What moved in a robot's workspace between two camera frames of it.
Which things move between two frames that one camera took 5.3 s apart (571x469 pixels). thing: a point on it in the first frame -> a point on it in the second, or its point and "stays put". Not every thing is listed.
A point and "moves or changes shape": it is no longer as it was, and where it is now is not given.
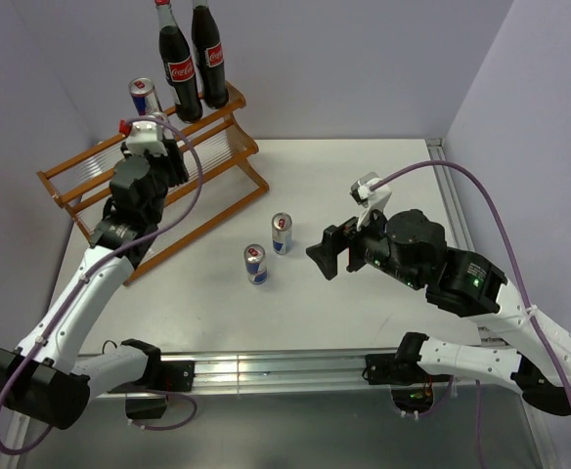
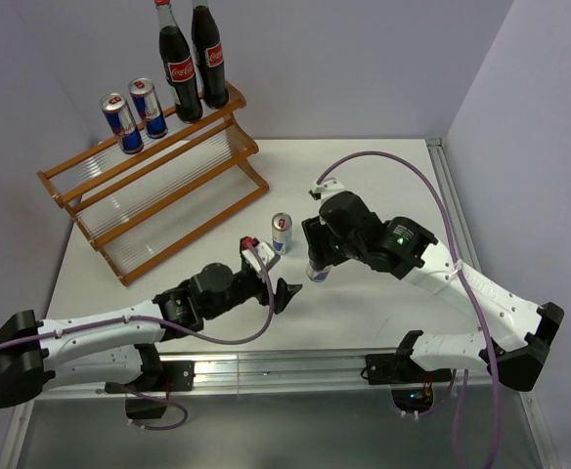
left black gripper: x=173 y=161 -> x=283 y=293
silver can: x=160 y=116 -> x=120 y=117
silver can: x=144 y=96 stays put
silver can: x=282 y=233 stays put
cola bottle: x=208 y=54 stays put
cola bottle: x=179 y=64 stays put
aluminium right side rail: x=450 y=194 stays put
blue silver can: x=254 y=256 moves or changes shape
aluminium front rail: x=268 y=371 stays put
